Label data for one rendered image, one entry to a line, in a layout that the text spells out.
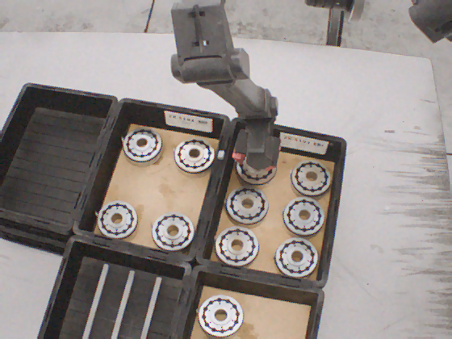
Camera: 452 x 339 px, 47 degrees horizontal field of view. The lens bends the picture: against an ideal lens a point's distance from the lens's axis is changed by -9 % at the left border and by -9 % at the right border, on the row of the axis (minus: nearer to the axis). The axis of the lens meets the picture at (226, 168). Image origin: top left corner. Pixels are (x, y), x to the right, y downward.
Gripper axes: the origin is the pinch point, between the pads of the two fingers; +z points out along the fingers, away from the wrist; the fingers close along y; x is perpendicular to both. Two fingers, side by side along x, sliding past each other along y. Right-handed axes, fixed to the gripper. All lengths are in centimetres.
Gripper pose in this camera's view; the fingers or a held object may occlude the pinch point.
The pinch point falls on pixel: (254, 164)
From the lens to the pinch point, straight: 141.9
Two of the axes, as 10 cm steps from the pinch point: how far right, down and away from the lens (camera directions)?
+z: -0.4, 5.1, 8.6
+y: 9.7, 2.3, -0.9
